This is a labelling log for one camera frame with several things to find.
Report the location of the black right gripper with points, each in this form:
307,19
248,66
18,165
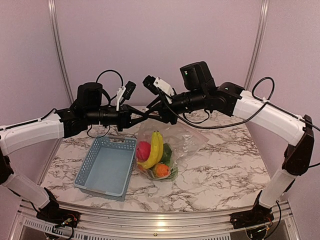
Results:
167,114

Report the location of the front aluminium rail base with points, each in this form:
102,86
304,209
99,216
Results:
109,224

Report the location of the orange fake fruit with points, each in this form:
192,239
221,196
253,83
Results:
161,170

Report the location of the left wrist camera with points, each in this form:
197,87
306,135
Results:
124,93

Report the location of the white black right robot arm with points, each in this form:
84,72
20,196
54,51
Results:
232,100

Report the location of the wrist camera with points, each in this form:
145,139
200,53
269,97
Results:
124,93
155,84

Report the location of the dark green fake pepper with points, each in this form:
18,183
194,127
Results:
167,154

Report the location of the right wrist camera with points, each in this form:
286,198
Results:
155,84

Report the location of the light blue plastic basket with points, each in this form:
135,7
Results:
107,167

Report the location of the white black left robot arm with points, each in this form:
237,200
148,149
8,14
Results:
87,110

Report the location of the green fake lettuce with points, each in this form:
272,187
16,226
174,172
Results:
171,177

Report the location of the left aluminium frame post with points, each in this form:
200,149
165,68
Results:
59,50

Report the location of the right aluminium frame post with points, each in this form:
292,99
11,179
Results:
260,33

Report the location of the aluminium frame post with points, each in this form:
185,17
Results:
260,33
59,50

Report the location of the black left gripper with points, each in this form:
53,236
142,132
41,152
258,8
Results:
124,120

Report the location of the yellow fake banana bunch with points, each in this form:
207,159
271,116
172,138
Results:
156,151

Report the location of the clear polka dot zip bag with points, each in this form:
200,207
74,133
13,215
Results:
184,141

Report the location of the pink fake fruit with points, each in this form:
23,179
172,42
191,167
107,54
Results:
143,150

